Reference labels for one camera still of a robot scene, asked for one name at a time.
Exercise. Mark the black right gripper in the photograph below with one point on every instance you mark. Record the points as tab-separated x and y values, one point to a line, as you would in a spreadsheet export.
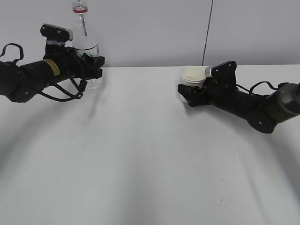
213	90

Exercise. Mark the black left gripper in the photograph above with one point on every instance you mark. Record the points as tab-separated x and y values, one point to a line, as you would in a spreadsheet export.
72	65

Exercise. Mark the white paper cup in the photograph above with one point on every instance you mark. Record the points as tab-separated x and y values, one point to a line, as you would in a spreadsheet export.
193	76

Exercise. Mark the clear red-label water bottle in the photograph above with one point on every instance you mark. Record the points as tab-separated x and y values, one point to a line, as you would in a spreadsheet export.
83	41

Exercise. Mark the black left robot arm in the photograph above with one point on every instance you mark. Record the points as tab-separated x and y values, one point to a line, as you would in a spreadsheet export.
60	76

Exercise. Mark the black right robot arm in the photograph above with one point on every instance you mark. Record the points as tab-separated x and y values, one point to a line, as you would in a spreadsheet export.
262	112

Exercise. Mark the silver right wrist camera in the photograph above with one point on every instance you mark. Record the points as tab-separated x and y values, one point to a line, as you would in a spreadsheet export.
224	72

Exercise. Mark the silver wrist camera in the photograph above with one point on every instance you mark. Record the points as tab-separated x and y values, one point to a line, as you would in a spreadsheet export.
224	72
56	33

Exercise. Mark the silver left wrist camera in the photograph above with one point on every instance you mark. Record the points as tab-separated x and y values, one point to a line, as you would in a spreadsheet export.
56	33

